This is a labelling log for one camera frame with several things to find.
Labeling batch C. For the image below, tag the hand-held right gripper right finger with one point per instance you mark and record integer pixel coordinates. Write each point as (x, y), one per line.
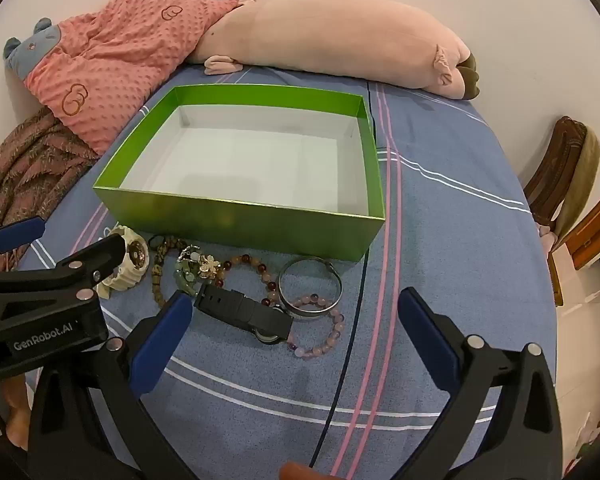
(430, 340)

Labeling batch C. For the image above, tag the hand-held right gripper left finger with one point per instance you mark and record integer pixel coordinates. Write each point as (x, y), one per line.
(159, 345)

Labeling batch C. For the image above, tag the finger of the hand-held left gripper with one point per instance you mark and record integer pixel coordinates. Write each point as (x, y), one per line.
(12, 237)
(97, 260)

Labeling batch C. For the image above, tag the cream wrist watch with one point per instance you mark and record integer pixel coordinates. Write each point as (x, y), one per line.
(136, 252)

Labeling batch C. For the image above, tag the black wrist watch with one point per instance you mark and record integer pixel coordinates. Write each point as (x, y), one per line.
(240, 308)

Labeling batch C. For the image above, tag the silver metal bangle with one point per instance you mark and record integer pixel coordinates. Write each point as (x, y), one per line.
(307, 312)

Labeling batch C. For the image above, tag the green cardboard box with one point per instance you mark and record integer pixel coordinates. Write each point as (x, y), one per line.
(230, 225)

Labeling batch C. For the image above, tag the person's right hand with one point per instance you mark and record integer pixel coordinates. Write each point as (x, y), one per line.
(300, 472)

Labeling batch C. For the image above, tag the brown patterned blanket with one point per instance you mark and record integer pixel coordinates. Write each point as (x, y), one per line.
(25, 175)

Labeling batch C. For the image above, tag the blue striped bedsheet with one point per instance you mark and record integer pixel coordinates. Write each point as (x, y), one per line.
(455, 260)

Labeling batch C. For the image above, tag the pink dotted animal pillow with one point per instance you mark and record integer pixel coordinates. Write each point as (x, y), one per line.
(115, 60)

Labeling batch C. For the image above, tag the wooden chair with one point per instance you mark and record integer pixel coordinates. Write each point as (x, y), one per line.
(550, 175)

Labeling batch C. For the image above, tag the olive cloth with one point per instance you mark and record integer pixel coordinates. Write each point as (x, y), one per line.
(582, 180)

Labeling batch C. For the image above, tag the pink plush pig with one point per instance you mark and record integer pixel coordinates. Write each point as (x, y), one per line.
(330, 35)

